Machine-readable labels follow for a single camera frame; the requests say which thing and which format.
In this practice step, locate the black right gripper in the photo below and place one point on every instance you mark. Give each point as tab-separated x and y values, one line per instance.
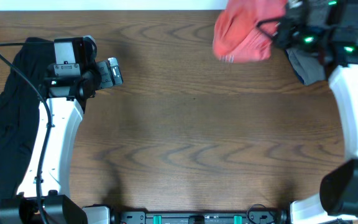
288	27

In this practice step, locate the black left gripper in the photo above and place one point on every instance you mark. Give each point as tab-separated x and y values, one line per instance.
105	73

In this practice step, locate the red soccer t-shirt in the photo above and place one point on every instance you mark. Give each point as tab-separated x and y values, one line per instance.
236	36

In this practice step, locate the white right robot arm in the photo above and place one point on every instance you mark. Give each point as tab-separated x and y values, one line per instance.
337	199

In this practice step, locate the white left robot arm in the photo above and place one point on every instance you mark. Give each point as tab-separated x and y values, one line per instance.
44	193

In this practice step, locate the grey folded garment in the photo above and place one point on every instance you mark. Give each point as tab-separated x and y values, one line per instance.
308	66

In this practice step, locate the black garment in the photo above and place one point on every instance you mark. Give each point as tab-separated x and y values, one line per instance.
19	112

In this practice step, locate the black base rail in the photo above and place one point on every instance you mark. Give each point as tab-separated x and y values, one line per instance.
256	214

